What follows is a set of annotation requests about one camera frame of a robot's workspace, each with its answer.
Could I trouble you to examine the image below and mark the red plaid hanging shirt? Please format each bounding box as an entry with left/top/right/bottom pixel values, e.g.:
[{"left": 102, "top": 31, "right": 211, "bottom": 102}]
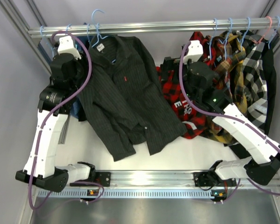
[{"left": 189, "top": 31, "right": 217, "bottom": 68}]

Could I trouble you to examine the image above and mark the light blue empty hanger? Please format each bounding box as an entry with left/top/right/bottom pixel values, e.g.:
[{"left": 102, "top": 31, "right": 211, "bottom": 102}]
[{"left": 40, "top": 26, "right": 69, "bottom": 59}]

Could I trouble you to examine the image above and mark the black shirt far right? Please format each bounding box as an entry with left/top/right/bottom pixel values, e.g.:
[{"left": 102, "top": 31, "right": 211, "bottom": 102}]
[{"left": 228, "top": 30, "right": 280, "bottom": 161}]

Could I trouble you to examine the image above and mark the black hanging garment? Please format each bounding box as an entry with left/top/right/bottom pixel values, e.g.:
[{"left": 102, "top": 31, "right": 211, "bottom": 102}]
[{"left": 78, "top": 109, "right": 87, "bottom": 122}]

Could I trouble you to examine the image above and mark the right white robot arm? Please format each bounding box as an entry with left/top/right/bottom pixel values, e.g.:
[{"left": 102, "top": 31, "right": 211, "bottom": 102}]
[{"left": 160, "top": 57, "right": 280, "bottom": 186}]

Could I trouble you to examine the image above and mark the dark grey pinstripe shirt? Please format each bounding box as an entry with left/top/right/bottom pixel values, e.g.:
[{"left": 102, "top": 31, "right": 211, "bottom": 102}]
[{"left": 79, "top": 35, "right": 186, "bottom": 161}]

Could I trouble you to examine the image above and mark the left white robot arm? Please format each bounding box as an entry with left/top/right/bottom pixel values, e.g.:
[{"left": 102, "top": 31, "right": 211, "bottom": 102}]
[{"left": 15, "top": 52, "right": 95, "bottom": 192}]

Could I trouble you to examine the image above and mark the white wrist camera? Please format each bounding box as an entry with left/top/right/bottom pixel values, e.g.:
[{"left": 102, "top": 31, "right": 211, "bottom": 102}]
[
  {"left": 183, "top": 40, "right": 203, "bottom": 64},
  {"left": 57, "top": 35, "right": 82, "bottom": 60}
]

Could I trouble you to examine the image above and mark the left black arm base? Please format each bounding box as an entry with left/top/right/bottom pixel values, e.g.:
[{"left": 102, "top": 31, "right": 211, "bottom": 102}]
[{"left": 64, "top": 161, "right": 111, "bottom": 187}]

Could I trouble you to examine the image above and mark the black white plaid shirt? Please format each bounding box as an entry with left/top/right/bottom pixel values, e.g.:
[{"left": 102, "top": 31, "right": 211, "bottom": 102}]
[{"left": 236, "top": 30, "right": 268, "bottom": 134}]

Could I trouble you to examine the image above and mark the light blue wire hanger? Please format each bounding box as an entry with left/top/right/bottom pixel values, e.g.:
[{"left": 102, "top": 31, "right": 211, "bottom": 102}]
[{"left": 89, "top": 9, "right": 116, "bottom": 53}]

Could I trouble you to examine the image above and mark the aluminium hanging rail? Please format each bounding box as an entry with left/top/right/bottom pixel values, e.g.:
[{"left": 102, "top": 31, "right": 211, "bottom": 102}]
[{"left": 28, "top": 17, "right": 280, "bottom": 38}]

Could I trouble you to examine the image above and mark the yellow brown plaid shirt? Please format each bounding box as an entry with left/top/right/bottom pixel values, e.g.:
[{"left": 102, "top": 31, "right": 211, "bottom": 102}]
[{"left": 202, "top": 30, "right": 248, "bottom": 144}]

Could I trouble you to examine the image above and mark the pink hanger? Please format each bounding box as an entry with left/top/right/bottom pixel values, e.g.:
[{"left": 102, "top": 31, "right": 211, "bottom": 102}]
[{"left": 253, "top": 16, "right": 273, "bottom": 44}]

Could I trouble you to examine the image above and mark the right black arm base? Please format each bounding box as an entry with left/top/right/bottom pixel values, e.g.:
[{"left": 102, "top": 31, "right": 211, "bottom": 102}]
[{"left": 193, "top": 171, "right": 237, "bottom": 189}]

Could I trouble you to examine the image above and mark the light blue checked shirt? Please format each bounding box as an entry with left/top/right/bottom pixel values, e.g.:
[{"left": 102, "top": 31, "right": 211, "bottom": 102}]
[{"left": 70, "top": 98, "right": 81, "bottom": 119}]

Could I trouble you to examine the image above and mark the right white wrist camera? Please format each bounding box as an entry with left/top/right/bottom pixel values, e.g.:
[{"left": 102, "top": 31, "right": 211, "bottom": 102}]
[{"left": 183, "top": 40, "right": 203, "bottom": 64}]

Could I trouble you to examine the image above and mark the aluminium front rail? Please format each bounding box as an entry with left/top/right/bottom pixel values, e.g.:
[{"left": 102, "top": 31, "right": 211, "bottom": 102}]
[{"left": 29, "top": 169, "right": 280, "bottom": 199}]

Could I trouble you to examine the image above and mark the red black plaid shirt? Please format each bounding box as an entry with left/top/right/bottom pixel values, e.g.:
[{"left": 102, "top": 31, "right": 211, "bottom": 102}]
[{"left": 156, "top": 66, "right": 206, "bottom": 139}]

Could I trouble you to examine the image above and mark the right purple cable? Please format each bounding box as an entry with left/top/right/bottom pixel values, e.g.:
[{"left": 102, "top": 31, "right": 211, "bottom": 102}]
[{"left": 179, "top": 41, "right": 280, "bottom": 203}]

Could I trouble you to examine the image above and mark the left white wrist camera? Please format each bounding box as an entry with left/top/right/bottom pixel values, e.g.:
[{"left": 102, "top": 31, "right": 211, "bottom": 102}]
[{"left": 57, "top": 35, "right": 82, "bottom": 60}]

